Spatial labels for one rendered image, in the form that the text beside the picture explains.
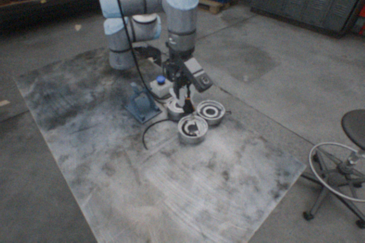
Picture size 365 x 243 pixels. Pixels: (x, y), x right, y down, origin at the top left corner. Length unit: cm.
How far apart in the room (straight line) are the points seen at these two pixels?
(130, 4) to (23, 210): 152
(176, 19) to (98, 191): 53
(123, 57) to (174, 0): 65
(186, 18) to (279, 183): 54
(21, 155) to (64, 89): 109
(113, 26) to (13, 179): 137
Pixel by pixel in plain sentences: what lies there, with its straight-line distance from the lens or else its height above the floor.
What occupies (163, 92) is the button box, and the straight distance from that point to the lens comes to 92.
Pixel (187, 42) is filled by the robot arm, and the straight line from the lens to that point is 56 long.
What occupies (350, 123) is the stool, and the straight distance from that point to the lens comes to 136.
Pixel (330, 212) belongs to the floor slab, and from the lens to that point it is 176.
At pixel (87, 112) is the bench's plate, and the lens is 94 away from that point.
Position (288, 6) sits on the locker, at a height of 26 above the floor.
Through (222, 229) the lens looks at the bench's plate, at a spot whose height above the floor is 80.
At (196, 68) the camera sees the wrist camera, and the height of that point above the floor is 109.
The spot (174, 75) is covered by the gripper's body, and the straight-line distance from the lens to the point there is 63.
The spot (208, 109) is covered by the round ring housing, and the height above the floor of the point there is 82.
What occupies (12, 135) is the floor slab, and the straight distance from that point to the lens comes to 231.
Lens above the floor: 140
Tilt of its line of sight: 43 degrees down
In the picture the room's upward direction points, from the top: straight up
